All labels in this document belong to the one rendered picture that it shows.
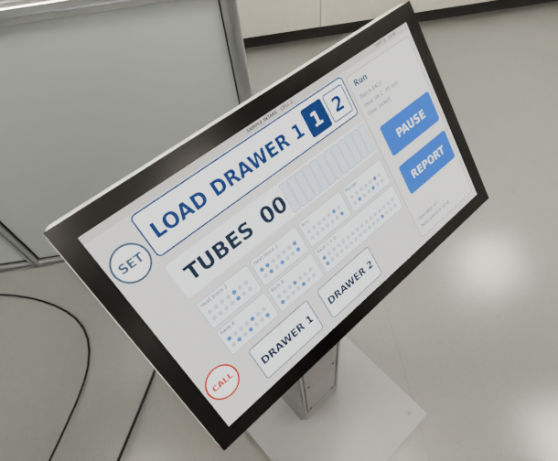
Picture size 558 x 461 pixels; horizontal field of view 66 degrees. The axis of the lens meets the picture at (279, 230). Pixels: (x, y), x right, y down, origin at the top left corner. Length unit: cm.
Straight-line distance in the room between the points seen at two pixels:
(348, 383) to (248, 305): 105
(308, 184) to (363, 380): 109
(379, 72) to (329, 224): 20
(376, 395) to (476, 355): 38
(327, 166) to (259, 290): 17
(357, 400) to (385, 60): 113
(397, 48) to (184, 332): 44
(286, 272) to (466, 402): 117
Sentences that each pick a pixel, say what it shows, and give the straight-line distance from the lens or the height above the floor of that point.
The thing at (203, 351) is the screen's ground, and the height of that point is 105.
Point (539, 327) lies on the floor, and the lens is 179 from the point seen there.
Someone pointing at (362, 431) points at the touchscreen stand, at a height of 4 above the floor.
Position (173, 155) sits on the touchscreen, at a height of 120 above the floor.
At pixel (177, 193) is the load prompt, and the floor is 117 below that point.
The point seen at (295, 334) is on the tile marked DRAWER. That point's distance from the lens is 54.
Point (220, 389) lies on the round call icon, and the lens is 52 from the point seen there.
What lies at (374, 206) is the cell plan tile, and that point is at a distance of 57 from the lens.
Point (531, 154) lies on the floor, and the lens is 229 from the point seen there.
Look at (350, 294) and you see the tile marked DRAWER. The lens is 57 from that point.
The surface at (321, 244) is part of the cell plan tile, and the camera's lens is 53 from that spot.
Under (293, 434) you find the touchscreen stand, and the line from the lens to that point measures 149.
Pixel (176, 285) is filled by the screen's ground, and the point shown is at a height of 111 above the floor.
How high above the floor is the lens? 150
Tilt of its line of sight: 55 degrees down
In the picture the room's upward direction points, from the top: 9 degrees counter-clockwise
